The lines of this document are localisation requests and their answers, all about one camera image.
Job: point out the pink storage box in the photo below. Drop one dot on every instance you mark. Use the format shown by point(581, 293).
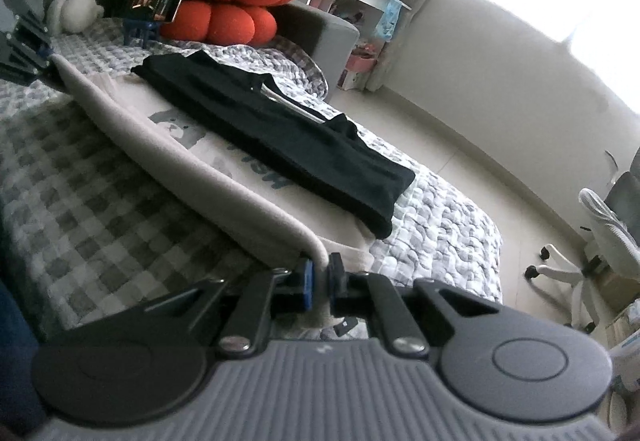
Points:
point(360, 66)

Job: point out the cream printed t-shirt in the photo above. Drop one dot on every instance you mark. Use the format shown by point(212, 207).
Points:
point(165, 161)

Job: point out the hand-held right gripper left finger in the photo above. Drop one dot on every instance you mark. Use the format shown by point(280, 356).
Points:
point(308, 288)

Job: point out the black t-shirt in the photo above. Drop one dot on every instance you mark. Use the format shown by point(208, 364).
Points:
point(275, 136)

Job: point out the white plush toy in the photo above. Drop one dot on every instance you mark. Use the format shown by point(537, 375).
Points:
point(75, 13)

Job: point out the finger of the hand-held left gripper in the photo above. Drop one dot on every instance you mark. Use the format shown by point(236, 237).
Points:
point(35, 33)
point(25, 63)

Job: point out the smartphone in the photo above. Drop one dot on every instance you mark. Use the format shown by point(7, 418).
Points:
point(150, 5)

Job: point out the blue printed sheet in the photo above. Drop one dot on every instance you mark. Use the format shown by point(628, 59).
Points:
point(389, 21)

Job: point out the dark blue cloth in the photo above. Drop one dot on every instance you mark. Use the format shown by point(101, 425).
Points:
point(17, 346)

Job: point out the grey checked blanket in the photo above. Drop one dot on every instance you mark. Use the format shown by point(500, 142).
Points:
point(100, 201)

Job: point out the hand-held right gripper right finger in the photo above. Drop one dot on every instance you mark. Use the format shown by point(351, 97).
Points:
point(334, 283)

